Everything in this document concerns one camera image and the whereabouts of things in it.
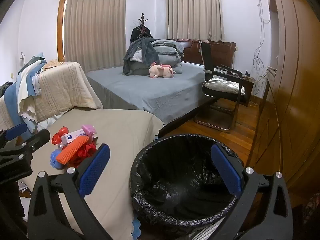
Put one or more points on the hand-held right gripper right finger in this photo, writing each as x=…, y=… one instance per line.
x=226, y=172

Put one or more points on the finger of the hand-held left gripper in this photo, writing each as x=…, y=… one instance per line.
x=16, y=132
x=37, y=140

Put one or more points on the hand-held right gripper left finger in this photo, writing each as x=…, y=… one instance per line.
x=95, y=170

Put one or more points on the red mesh cloth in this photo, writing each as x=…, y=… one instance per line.
x=87, y=151

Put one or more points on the blue bath pouf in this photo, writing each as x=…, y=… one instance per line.
x=55, y=161

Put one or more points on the orange silicone brush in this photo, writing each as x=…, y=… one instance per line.
x=72, y=150

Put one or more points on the small white box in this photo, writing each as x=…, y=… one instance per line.
x=72, y=136

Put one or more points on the waste bin with black liner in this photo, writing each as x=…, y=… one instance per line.
x=180, y=180

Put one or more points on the white sheet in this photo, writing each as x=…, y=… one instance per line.
x=51, y=122

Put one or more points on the cream scalloped cloth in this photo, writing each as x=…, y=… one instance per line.
x=25, y=105

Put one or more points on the blue scalloped cloth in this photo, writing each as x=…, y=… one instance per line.
x=11, y=100

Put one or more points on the beige-covered table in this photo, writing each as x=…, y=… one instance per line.
x=112, y=135

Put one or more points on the dark cloth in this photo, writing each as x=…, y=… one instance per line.
x=5, y=88

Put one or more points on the beige quilt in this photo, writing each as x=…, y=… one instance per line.
x=62, y=90

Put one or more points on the light blue cloth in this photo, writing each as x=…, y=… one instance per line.
x=33, y=65

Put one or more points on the tan cloth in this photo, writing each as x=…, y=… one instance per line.
x=52, y=63

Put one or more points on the wooden nightstand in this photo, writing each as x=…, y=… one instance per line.
x=250, y=90

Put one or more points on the silver cushion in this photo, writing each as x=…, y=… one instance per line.
x=222, y=86

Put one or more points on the grey bed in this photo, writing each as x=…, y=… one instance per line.
x=150, y=92

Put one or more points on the wooden wardrobe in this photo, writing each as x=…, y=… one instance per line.
x=295, y=80

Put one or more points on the black office chair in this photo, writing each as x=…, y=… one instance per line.
x=207, y=57

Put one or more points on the pink plush toy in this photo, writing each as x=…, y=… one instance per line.
x=161, y=70

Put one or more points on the wooden headboard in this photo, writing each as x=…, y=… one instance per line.
x=220, y=52

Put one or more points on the wide beige curtain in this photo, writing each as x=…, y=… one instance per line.
x=95, y=30

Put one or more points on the dark grey fuzzy blanket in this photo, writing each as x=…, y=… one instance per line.
x=140, y=47

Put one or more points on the folded grey duvet stack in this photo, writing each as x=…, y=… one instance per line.
x=167, y=48

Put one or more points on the black coat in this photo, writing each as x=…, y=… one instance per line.
x=136, y=33

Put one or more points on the wooden coat rack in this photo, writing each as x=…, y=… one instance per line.
x=142, y=22

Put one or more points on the white wall fixture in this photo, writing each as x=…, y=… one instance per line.
x=23, y=57

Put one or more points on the wooden window frame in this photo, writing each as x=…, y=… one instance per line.
x=60, y=30

